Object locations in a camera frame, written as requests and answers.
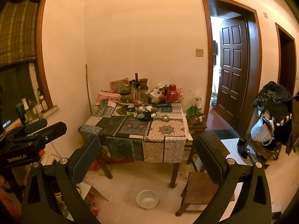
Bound aluminium foil ball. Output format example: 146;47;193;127
137;106;147;114

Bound white plastic trash bin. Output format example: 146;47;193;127
136;190;159;210

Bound black shoe on floor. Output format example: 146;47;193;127
237;138;250;159

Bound red plastic bag on floor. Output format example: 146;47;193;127
88;155;134;171

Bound dark wooden chair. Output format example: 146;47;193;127
175;131;230;216

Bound white plastic bag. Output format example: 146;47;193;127
250;117;274;146

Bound pink embroidered cloth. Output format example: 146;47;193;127
95;91;121;106

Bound green snack wrapper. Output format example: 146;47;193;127
127;111;138;117

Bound black lid glass jar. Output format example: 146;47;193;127
120;90;132;103

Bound patterned decorative box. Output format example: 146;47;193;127
110;78;129;94

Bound brown panelled wooden door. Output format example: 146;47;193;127
215;16;248;128

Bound red cigarette pack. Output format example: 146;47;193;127
133;100;143;105

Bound clear liquor bottle yellow label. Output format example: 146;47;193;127
131;79;138;101

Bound green leafy potted plant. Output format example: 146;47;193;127
185;105;199;117

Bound clear glass jar white lid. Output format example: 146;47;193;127
195;97;202;112

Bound dark red wine bottle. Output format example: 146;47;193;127
135;73;140;90

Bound large clear glass jar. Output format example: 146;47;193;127
138;86;149;104

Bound patchwork patterned tablecloth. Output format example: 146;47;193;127
78;99;189;163

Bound brown ceramic vase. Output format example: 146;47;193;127
139;78;149;90

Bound plaid roman window blind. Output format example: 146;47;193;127
1;0;41;67

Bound white cardboard box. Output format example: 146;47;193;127
149;91;160;99

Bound red thermos jug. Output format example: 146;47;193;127
165;84;178;103

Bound beige wall light switch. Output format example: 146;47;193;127
196;49;204;57

